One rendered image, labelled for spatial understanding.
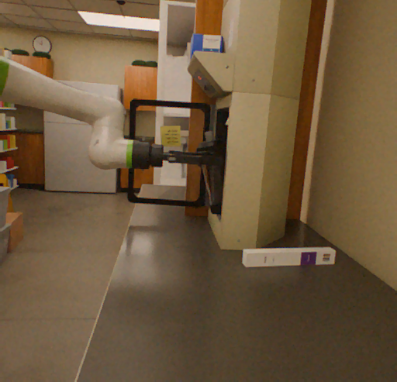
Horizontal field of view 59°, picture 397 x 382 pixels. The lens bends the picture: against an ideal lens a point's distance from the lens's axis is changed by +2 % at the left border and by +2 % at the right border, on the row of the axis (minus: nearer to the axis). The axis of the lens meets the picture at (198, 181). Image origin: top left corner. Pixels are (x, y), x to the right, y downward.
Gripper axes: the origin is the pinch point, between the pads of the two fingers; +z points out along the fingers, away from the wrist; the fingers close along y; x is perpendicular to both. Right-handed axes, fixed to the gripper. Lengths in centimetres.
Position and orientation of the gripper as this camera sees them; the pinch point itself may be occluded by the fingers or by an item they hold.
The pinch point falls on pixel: (212, 159)
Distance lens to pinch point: 115.0
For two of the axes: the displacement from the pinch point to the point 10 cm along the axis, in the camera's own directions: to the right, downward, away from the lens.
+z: 9.9, 0.5, 1.1
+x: -0.7, 9.8, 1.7
